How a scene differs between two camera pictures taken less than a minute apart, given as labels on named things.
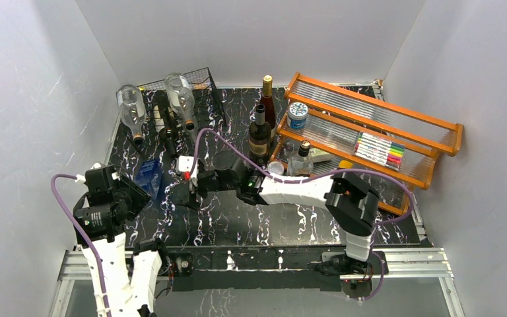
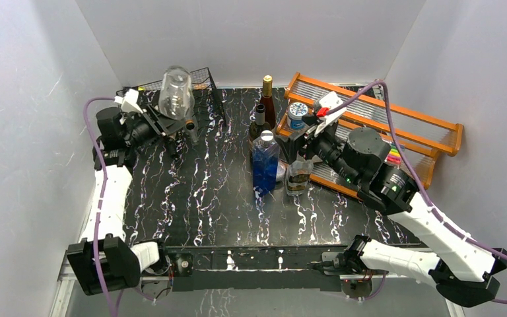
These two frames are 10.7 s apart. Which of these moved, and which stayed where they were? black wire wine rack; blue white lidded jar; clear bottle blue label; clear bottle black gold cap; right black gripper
Moved: right black gripper; clear bottle blue label
Stayed: clear bottle black gold cap; black wire wine rack; blue white lidded jar
